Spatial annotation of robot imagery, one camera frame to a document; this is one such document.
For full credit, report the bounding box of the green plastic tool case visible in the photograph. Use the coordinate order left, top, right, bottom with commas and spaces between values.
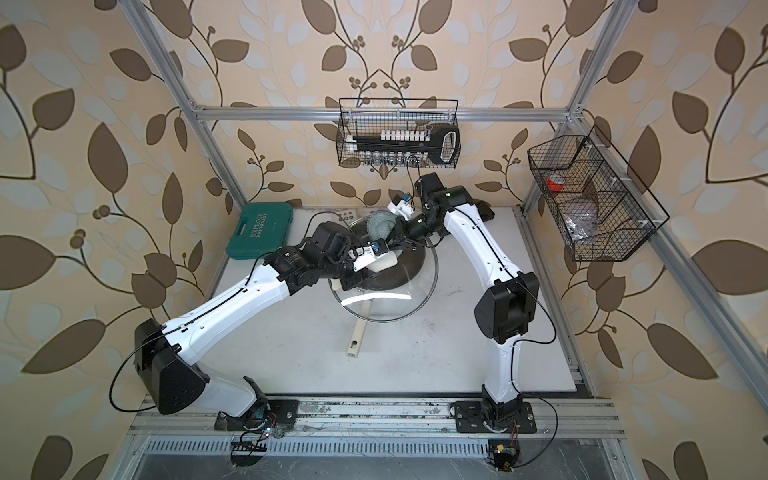
226, 203, 294, 260

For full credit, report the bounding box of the glass pot lid cream handle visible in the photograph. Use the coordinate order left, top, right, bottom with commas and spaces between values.
328, 218, 440, 323

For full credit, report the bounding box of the black wire basket back wall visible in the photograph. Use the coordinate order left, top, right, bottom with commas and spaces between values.
335, 96, 462, 169

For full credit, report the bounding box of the aluminium frame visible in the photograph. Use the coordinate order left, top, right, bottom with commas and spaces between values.
113, 0, 768, 480

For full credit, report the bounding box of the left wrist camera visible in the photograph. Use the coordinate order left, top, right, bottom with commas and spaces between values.
349, 242, 398, 273

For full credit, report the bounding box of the black white socket set holder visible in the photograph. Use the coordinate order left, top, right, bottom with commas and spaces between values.
336, 124, 462, 168

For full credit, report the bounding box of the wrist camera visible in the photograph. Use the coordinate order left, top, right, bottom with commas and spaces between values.
349, 242, 398, 273
387, 194, 414, 220

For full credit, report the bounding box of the cream frying pan dark interior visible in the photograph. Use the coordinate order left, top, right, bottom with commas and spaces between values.
346, 215, 428, 359

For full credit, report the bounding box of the black wire basket wall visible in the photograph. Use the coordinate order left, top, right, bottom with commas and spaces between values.
527, 126, 670, 262
335, 96, 462, 169

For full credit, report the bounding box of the clear plastic bag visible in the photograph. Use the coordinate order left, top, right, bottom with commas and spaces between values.
561, 198, 599, 242

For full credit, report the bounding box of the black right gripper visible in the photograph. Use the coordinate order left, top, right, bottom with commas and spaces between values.
383, 212, 441, 249

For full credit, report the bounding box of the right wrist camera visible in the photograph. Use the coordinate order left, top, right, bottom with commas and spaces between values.
387, 194, 414, 220

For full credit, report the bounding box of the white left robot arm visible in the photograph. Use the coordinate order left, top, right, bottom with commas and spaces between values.
133, 221, 389, 418

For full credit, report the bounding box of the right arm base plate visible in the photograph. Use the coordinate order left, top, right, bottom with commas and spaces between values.
449, 400, 537, 434

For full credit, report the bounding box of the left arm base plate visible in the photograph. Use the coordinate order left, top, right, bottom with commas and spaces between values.
214, 399, 300, 433

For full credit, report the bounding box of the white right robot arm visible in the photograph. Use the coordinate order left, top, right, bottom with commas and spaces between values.
387, 173, 539, 422

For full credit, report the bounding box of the black wire basket right wall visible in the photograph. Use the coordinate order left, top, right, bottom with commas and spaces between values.
527, 126, 670, 262

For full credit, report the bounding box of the green waffle cloth checkered trim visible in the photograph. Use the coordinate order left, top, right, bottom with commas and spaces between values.
366, 210, 397, 241

